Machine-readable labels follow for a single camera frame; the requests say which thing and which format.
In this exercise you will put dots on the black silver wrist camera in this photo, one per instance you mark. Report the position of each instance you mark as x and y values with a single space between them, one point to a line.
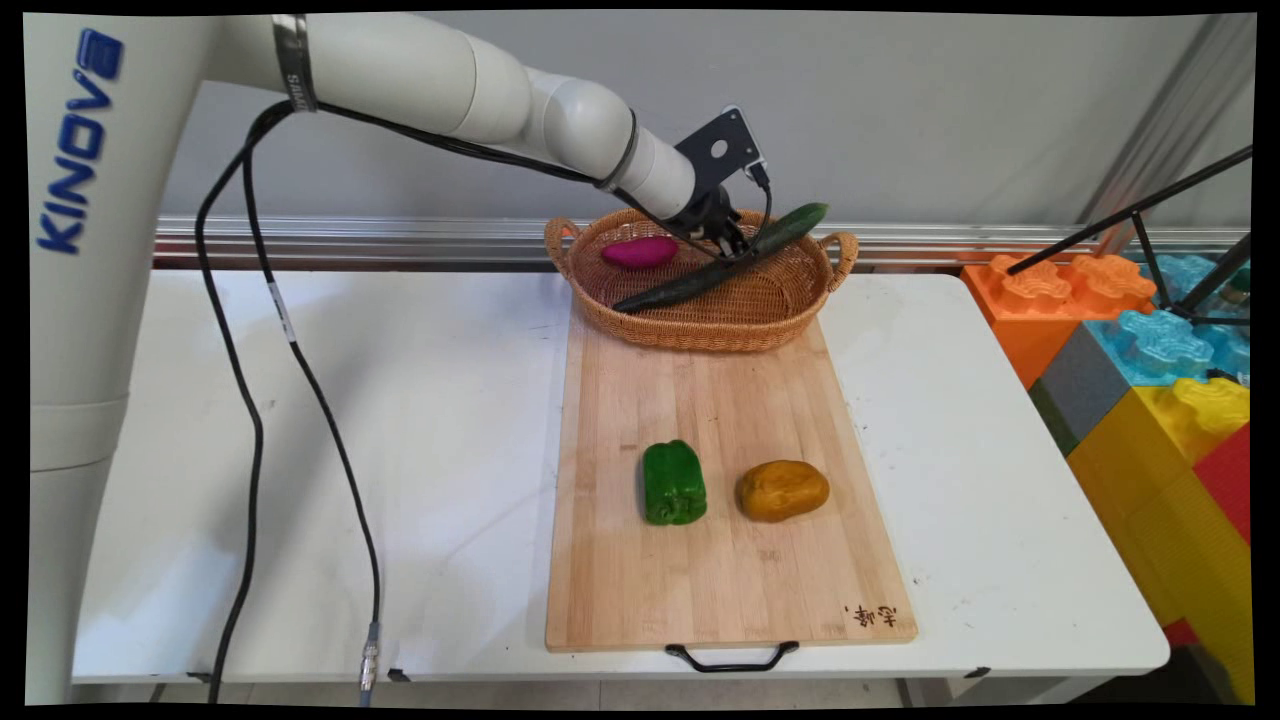
720 150

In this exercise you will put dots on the woven wicker basket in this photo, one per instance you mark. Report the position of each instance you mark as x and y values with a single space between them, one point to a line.
700 315

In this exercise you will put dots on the magenta sweet potato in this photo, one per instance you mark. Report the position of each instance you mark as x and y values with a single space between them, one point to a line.
640 252

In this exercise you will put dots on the green bell pepper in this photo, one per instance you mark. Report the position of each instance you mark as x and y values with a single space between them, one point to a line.
673 485

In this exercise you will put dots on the blue foam block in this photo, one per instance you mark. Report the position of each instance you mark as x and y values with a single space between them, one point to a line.
1160 345

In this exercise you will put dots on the long dark green cucumber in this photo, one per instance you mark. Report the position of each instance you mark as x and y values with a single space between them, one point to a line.
680 285

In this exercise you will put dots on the aluminium rail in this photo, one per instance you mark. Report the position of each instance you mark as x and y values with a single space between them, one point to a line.
400 240

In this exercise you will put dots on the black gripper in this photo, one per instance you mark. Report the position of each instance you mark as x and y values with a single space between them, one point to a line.
705 215

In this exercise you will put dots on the grey foam block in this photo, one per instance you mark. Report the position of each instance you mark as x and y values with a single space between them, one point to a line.
1080 385

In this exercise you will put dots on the wooden cutting board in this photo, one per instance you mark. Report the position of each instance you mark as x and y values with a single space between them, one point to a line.
720 570

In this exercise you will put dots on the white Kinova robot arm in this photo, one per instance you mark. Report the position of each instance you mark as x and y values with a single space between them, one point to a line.
90 300

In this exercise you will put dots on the brown yellow potato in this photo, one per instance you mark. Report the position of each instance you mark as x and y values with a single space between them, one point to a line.
783 490

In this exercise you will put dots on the large red foam block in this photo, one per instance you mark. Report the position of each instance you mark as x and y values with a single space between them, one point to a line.
1230 480

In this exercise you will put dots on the slanted aluminium post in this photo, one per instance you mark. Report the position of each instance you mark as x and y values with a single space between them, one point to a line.
1170 120

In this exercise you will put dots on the orange foam block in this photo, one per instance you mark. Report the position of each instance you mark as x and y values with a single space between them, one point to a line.
1030 310

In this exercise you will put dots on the small red foam block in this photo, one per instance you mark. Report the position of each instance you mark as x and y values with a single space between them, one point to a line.
1180 635

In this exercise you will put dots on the black tripod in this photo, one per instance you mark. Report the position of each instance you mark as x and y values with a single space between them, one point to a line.
1140 210

